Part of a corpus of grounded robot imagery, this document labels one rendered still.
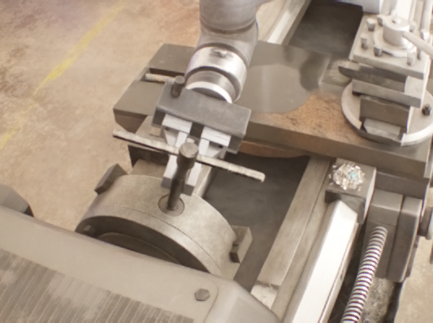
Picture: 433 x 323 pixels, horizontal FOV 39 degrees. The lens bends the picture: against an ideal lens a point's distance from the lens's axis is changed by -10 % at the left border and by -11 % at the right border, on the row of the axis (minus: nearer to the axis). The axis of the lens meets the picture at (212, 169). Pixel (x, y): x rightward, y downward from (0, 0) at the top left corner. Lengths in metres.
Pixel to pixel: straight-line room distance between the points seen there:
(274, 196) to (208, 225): 0.67
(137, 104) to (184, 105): 0.71
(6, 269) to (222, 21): 0.51
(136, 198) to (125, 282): 0.27
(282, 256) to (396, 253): 0.37
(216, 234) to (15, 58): 2.84
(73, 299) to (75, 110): 2.47
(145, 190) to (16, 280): 0.31
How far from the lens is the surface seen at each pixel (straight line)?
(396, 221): 1.52
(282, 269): 1.33
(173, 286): 0.70
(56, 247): 0.76
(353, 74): 1.39
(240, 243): 1.00
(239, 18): 1.02
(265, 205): 1.59
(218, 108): 0.97
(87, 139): 2.96
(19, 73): 3.55
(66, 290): 0.72
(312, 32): 2.16
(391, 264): 1.65
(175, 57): 1.80
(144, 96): 1.68
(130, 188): 0.98
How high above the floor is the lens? 1.90
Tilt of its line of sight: 45 degrees down
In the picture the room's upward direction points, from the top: 6 degrees counter-clockwise
